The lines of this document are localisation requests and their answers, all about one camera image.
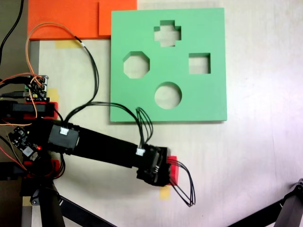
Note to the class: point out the orange flat block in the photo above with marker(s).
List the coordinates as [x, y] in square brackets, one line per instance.
[66, 19]

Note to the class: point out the yellow masking tape piece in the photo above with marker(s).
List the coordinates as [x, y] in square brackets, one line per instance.
[54, 94]
[165, 192]
[66, 44]

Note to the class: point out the red and black table clamp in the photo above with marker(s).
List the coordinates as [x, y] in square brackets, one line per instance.
[28, 108]
[55, 165]

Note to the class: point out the green shape-hole board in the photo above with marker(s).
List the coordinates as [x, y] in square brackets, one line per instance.
[132, 94]

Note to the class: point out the small black driver board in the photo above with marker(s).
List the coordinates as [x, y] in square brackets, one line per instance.
[21, 139]

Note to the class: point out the red square block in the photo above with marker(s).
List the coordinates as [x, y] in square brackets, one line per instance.
[174, 170]

